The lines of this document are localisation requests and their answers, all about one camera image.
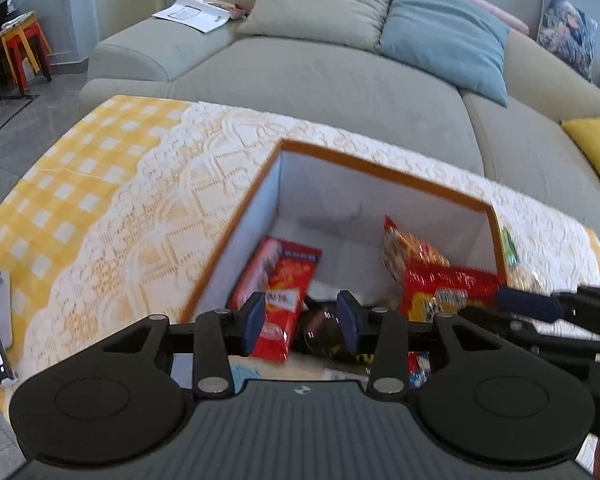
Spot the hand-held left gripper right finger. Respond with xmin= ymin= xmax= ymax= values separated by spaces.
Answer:
xmin=336 ymin=290 xmax=536 ymax=401

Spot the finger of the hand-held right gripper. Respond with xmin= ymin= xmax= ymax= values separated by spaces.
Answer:
xmin=459 ymin=306 xmax=600 ymax=364
xmin=496 ymin=285 xmax=600 ymax=333

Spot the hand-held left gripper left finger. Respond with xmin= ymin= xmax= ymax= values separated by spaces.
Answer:
xmin=102 ymin=291 xmax=267 ymax=400

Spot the red and blue snack packet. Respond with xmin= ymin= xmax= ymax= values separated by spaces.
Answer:
xmin=228 ymin=236 xmax=324 ymax=364
xmin=407 ymin=351 xmax=434 ymax=390

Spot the red and yellow snack packet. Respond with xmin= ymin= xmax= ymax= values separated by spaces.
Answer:
xmin=401 ymin=259 xmax=507 ymax=324

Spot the white box with orange rim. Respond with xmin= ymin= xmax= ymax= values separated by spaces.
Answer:
xmin=180 ymin=138 xmax=509 ymax=363

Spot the dark snack packet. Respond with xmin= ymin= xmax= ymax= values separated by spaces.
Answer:
xmin=300 ymin=305 xmax=374 ymax=364

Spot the green candy wrapper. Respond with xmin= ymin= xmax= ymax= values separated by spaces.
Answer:
xmin=500 ymin=229 xmax=519 ymax=266

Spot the orange printed snack packet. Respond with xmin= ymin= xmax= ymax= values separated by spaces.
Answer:
xmin=382 ymin=215 xmax=452 ymax=287

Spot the yellow checked lace tablecloth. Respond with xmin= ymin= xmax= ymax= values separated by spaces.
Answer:
xmin=0 ymin=95 xmax=600 ymax=411

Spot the grey fabric sofa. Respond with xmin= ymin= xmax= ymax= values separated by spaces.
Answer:
xmin=77 ymin=0 xmax=600 ymax=211

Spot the printed cushion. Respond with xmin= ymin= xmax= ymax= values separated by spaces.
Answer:
xmin=535 ymin=0 xmax=599 ymax=82

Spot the blue cushion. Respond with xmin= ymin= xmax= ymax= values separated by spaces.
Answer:
xmin=376 ymin=0 xmax=512 ymax=108

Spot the pink cushion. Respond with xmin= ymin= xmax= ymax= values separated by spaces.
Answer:
xmin=461 ymin=0 xmax=531 ymax=36

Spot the colourful magazine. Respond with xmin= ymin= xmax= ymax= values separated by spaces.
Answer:
xmin=207 ymin=0 xmax=249 ymax=21

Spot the white magazine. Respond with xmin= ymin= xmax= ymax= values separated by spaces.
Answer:
xmin=151 ymin=0 xmax=231 ymax=34

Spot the beige cushion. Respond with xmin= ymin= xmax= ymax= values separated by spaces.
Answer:
xmin=236 ymin=0 xmax=399 ymax=52

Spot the red plastic stool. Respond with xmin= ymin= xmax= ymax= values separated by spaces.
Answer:
xmin=4 ymin=34 xmax=54 ymax=95

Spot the yellow plastic stool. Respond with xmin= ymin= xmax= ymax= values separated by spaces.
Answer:
xmin=0 ymin=16 xmax=46 ymax=61

